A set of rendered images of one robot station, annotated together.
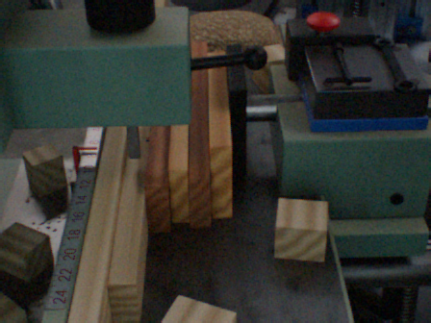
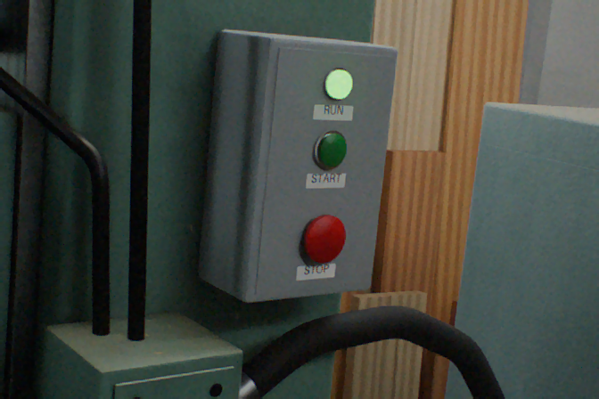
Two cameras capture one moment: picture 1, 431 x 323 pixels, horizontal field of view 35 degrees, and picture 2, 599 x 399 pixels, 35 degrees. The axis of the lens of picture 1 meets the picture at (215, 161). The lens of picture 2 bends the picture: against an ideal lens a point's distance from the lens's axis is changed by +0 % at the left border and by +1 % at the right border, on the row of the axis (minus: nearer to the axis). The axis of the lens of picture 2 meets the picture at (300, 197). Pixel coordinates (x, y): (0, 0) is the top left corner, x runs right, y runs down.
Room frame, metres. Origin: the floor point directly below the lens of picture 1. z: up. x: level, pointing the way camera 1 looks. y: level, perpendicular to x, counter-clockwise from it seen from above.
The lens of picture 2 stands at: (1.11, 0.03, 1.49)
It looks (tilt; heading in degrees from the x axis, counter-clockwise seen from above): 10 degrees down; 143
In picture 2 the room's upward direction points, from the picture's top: 6 degrees clockwise
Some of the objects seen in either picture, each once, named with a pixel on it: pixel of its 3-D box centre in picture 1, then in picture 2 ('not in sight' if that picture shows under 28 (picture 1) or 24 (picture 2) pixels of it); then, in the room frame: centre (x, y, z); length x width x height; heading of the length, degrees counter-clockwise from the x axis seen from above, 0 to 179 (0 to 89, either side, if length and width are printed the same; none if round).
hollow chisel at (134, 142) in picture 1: (133, 131); not in sight; (0.48, 0.07, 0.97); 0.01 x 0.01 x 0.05; 1
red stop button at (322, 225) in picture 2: not in sight; (324, 239); (0.66, 0.39, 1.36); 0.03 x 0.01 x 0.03; 91
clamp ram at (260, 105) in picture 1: (267, 108); not in sight; (0.56, -0.05, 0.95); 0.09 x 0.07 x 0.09; 1
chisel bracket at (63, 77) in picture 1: (102, 74); not in sight; (0.48, 0.09, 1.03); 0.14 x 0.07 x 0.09; 91
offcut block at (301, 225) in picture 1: (300, 229); not in sight; (0.42, -0.07, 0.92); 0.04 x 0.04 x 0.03; 81
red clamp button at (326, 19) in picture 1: (322, 21); not in sight; (0.59, -0.10, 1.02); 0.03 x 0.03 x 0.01
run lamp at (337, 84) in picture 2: not in sight; (340, 84); (0.65, 0.39, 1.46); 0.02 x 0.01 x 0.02; 91
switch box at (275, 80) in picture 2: not in sight; (297, 164); (0.62, 0.39, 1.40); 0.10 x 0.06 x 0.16; 91
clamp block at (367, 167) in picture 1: (343, 136); not in sight; (0.56, -0.12, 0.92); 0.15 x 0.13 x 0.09; 1
